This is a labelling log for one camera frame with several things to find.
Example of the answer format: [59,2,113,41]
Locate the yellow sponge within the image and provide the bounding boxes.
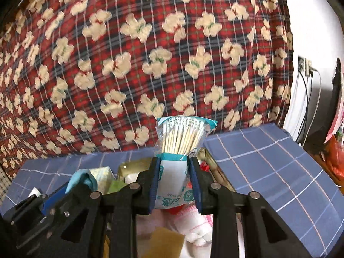
[142,227,185,258]

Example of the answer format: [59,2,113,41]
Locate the pink white crochet cloth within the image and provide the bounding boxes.
[171,205,213,246]

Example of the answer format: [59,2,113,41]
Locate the cotton swab packet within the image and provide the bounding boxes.
[155,115,218,209]

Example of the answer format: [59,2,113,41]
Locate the green tissue pack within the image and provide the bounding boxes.
[107,180,126,194]

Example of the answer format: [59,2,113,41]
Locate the white gauze roll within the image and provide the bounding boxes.
[28,187,41,197]

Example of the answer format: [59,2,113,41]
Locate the red embroidered drawstring pouch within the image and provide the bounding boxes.
[199,161,210,172]

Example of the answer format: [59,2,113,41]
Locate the tissue box green dots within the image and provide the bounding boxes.
[90,167,115,195]

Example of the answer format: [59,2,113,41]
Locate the beige green checked cloth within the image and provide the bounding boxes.
[0,167,12,204]

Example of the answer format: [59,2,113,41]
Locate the gold rectangular tin box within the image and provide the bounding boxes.
[110,153,240,257]

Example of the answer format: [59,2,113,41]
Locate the blue plaid tablecloth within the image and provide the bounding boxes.
[1,124,343,257]

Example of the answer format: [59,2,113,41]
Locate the red plastic bag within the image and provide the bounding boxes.
[324,135,344,182]

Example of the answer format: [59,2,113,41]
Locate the black monitor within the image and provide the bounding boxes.
[303,58,343,154]

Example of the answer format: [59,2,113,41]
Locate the red plaid bear quilt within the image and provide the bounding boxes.
[1,0,293,178]

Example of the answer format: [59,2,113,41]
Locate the wall power socket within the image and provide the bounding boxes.
[298,56,314,77]

